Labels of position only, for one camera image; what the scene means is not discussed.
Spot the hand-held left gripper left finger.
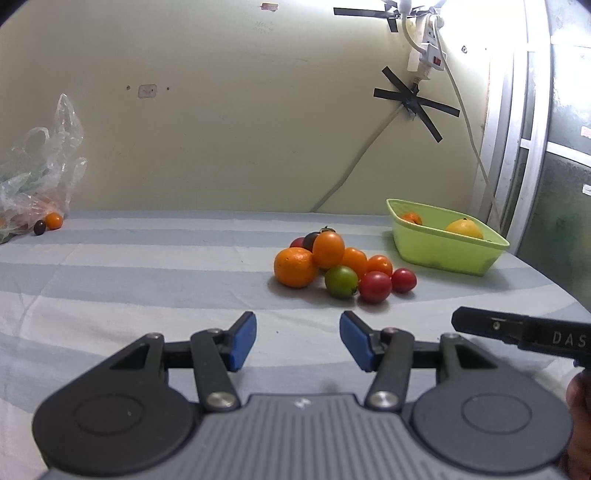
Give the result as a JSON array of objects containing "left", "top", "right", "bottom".
[{"left": 108, "top": 311, "right": 258, "bottom": 413}]

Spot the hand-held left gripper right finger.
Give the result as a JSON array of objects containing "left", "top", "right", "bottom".
[{"left": 339, "top": 310, "right": 495, "bottom": 413}]

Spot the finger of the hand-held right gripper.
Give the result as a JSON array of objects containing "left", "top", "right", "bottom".
[{"left": 451, "top": 306, "right": 530, "bottom": 347}]

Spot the green tomato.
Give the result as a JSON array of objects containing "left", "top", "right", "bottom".
[{"left": 324, "top": 265, "right": 359, "bottom": 299}]

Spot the light green plastic basket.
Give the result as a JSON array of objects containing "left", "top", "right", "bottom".
[{"left": 386, "top": 198, "right": 510, "bottom": 277}]

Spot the large orange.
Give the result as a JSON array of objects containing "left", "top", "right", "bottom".
[{"left": 274, "top": 247, "right": 319, "bottom": 289}]

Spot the oval orange tomato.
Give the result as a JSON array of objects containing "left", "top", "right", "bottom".
[{"left": 312, "top": 231, "right": 345, "bottom": 270}]

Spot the person's right hand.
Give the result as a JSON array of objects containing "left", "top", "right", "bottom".
[{"left": 566, "top": 369, "right": 591, "bottom": 480}]

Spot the yellow lemon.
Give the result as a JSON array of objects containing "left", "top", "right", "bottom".
[{"left": 445, "top": 218, "right": 485, "bottom": 240}]

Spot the striped bed sheet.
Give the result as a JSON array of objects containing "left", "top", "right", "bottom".
[{"left": 0, "top": 209, "right": 591, "bottom": 480}]

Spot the frosted window pane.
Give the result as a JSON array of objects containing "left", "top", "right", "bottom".
[{"left": 508, "top": 37, "right": 591, "bottom": 319}]

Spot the clear plastic bag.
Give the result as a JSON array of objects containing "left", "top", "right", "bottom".
[{"left": 0, "top": 93, "right": 88, "bottom": 244}]

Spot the white power strip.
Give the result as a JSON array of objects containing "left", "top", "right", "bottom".
[{"left": 406, "top": 14, "right": 448, "bottom": 82}]

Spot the grey cable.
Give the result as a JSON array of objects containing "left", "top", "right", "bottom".
[{"left": 311, "top": 104, "right": 419, "bottom": 212}]

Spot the white window frame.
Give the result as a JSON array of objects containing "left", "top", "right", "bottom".
[{"left": 467, "top": 0, "right": 591, "bottom": 259}]

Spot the long white cable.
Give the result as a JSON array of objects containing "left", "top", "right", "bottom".
[{"left": 429, "top": 18, "right": 505, "bottom": 232}]

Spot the short white plug cable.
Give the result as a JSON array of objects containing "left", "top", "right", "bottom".
[{"left": 399, "top": 0, "right": 428, "bottom": 52}]

